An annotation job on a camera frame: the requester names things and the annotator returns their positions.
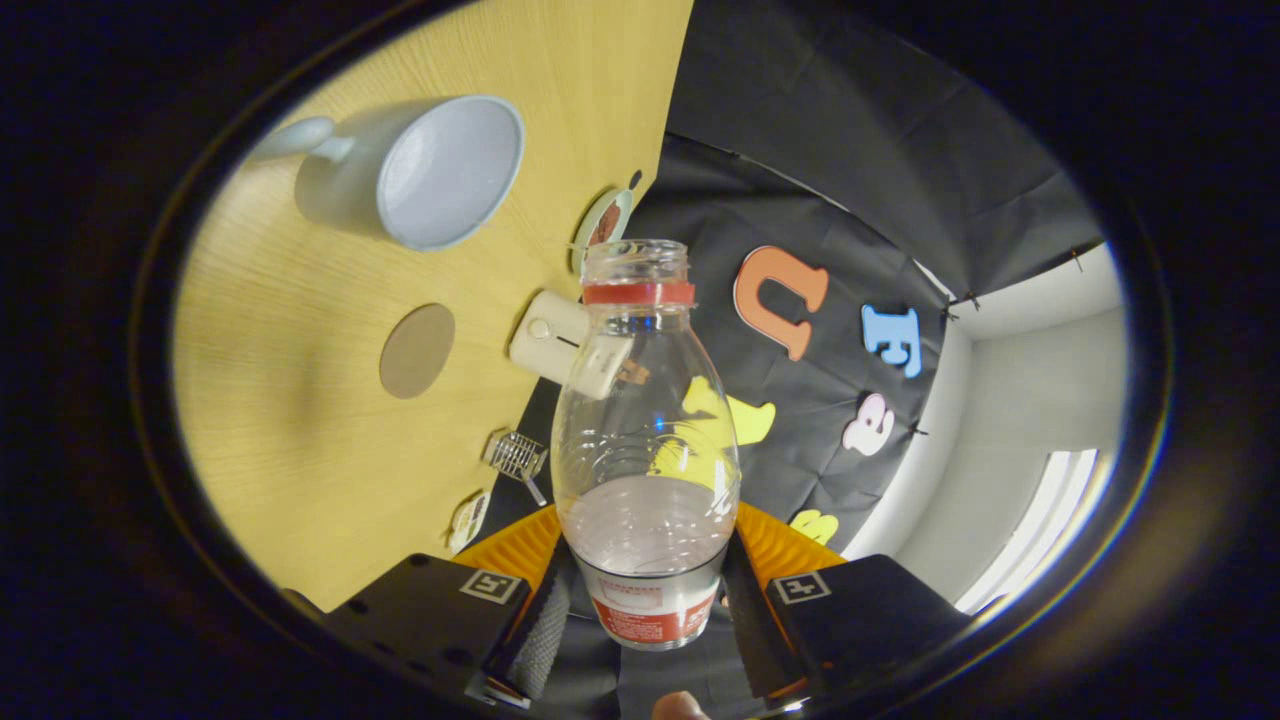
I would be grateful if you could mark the black backdrop cloth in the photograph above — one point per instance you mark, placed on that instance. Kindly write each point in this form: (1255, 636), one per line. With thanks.
(850, 180)

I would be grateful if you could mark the pale blue cup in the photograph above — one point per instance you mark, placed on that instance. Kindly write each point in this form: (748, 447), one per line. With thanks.
(345, 190)

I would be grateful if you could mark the white divided dish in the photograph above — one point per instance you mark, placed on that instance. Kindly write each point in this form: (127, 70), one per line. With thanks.
(468, 520)

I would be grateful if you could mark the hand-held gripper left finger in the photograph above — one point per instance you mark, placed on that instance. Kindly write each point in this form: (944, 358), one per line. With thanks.
(540, 640)

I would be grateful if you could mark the round brown coaster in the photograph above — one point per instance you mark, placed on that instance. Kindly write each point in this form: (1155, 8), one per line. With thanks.
(417, 350)

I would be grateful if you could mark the white toaster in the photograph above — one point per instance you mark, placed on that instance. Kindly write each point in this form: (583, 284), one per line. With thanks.
(545, 345)

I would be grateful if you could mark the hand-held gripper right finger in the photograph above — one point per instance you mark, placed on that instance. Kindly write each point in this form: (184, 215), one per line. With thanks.
(748, 630)

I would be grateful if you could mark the clear plastic juice bottle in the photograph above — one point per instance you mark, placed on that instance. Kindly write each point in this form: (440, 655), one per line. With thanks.
(645, 540)

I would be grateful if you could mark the large ceiling light panel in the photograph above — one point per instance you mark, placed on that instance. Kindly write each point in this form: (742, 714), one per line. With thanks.
(1040, 530)

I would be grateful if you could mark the brown sausage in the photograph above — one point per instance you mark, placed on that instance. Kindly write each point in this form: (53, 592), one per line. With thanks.
(609, 225)

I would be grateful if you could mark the pale green plate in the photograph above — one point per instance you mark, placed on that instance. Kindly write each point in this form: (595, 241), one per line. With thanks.
(590, 235)

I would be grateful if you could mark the bread slice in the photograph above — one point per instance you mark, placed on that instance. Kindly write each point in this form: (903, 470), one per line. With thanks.
(632, 373)

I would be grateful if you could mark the wooden table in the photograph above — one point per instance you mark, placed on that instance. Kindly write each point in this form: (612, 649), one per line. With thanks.
(300, 450)

